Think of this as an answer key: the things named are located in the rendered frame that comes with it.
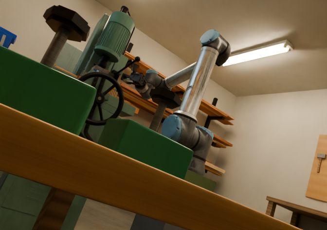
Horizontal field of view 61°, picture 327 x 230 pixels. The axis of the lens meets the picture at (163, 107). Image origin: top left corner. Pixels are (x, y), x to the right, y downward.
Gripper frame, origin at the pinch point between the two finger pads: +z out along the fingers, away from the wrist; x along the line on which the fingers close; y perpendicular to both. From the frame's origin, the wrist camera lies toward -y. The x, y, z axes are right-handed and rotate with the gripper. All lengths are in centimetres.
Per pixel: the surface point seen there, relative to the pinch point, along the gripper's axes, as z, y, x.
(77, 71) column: -4.7, -40.0, 5.7
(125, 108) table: -7.7, 5.9, 23.8
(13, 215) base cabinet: 13, -19, 99
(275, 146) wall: -330, 96, -71
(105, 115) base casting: -0.7, -0.8, 32.6
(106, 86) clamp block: 12.9, 1.4, 19.3
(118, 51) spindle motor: 0.9, -10.6, -11.1
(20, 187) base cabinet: 16, -20, 86
